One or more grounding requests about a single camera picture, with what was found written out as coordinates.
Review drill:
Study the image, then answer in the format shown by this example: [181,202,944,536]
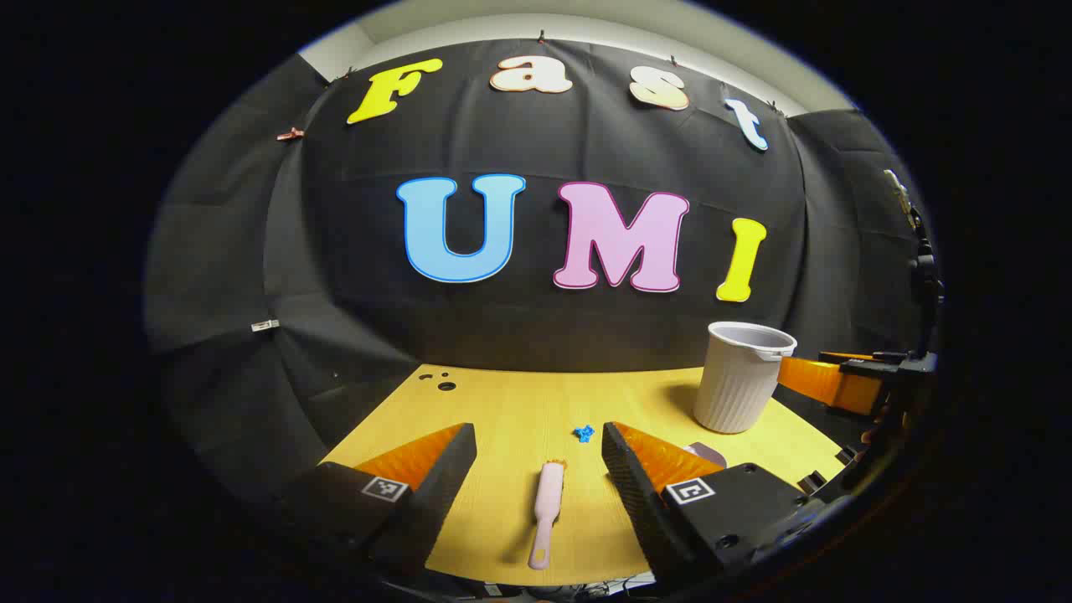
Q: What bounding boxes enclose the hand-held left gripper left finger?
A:
[276,423,478,583]

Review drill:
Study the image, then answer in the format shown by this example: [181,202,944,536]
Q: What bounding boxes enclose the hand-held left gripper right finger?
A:
[601,421,828,594]

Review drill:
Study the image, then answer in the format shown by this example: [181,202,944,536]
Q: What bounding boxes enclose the small pink broom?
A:
[528,461,565,571]

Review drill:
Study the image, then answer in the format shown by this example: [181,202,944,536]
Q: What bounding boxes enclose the white ribbed garbage bin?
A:
[693,322,798,435]

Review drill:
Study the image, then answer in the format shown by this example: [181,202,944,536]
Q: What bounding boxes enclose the yellow wooden desktop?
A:
[320,363,845,587]

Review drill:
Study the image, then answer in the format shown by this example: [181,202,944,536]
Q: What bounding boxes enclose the black backdrop cloth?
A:
[144,38,930,503]

